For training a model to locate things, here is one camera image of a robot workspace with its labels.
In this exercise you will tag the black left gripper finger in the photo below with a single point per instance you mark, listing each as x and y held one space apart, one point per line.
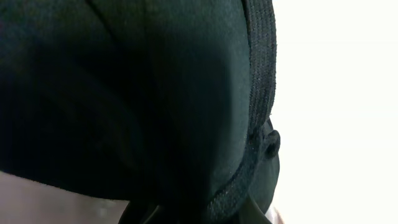
258 208

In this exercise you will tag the black garment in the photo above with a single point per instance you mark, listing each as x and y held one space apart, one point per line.
161 103

